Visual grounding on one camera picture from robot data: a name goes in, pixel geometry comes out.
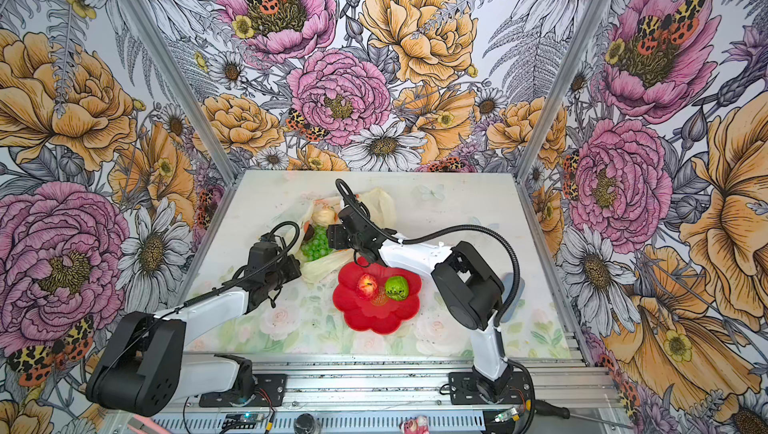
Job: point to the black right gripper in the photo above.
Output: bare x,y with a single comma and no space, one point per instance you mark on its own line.
335,236

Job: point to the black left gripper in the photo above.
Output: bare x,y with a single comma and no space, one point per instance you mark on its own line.
293,266

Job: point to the beige fake garlic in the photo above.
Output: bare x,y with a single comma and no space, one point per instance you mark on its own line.
324,217

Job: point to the translucent cream plastic bag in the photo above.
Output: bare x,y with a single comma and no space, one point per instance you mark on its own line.
376,203

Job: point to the brown fake fruit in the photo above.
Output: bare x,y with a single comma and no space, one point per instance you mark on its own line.
309,233

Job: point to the red fake fruit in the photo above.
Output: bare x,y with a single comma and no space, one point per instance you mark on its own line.
367,286

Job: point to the green fake lime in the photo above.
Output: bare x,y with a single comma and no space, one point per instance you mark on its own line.
397,288

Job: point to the red flower-shaped plate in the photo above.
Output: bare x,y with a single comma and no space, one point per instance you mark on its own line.
379,314

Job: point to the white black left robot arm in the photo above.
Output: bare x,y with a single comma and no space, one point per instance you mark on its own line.
146,364

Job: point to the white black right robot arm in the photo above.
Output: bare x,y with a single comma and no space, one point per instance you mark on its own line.
471,290

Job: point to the green fake grapes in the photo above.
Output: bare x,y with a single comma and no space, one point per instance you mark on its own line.
318,247

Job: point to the green circuit board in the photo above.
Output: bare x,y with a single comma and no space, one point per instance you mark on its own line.
245,420

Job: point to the black round knob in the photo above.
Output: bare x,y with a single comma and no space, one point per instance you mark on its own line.
307,423

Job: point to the small pink white toy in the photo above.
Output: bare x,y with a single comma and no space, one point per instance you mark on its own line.
415,425

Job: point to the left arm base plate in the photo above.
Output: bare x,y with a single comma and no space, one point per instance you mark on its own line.
266,390

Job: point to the aluminium rail frame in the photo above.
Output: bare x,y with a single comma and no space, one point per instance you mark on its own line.
365,394

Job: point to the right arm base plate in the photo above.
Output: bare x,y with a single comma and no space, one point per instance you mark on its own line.
469,388

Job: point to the pink tool handle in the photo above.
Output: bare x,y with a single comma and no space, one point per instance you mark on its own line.
142,425

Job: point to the black-handled screwdriver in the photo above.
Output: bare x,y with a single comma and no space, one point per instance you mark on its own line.
545,408

